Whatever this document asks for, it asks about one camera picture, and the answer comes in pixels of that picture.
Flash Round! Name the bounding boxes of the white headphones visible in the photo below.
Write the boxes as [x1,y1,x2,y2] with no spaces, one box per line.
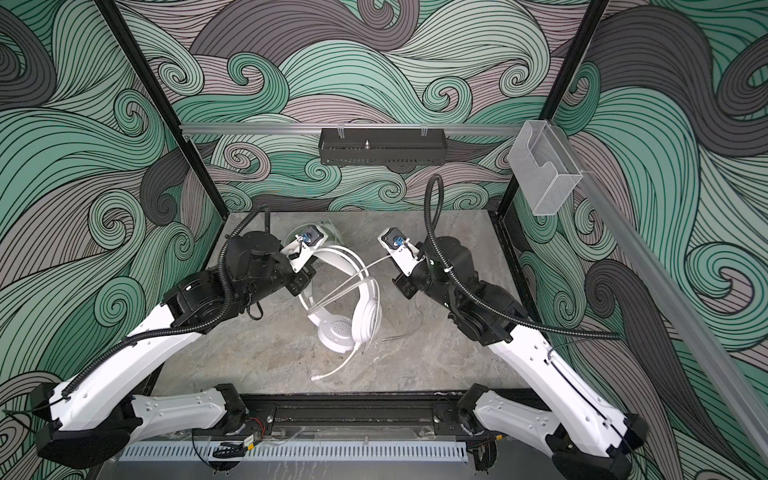
[299,244,382,382]

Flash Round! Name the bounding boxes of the mint green headphones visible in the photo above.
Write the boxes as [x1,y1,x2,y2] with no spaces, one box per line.
[282,220,344,246]

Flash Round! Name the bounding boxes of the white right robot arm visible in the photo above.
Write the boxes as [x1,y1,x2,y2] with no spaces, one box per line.
[379,228,649,479]

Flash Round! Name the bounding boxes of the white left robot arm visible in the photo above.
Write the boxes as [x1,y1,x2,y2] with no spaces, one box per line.
[30,205,327,469]

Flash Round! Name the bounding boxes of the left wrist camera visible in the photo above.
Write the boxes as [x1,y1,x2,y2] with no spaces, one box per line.
[281,235,324,273]

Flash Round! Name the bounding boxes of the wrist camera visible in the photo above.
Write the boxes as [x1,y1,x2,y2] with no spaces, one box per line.
[281,235,324,273]
[378,227,421,277]

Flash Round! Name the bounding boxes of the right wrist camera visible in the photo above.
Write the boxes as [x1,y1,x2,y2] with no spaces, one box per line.
[378,227,421,277]

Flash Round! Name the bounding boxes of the black perforated wall tray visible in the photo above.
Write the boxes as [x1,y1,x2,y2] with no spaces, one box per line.
[318,129,448,167]

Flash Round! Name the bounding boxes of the clear plastic wall bin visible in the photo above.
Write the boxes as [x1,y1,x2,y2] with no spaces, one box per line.
[507,120,583,217]

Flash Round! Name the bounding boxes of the aluminium wall rail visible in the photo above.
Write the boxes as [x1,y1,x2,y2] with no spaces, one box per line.
[179,122,522,137]

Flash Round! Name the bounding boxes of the white slotted cable duct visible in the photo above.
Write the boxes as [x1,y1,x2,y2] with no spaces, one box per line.
[119,440,469,463]

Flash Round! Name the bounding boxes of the black frame post right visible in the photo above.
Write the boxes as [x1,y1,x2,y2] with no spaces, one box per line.
[497,1,608,218]

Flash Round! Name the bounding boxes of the black frame post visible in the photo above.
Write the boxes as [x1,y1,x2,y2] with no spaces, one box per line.
[94,0,229,220]
[497,1,608,218]

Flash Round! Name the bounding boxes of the black frame post left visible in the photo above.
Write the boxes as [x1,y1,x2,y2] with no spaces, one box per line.
[94,0,229,220]

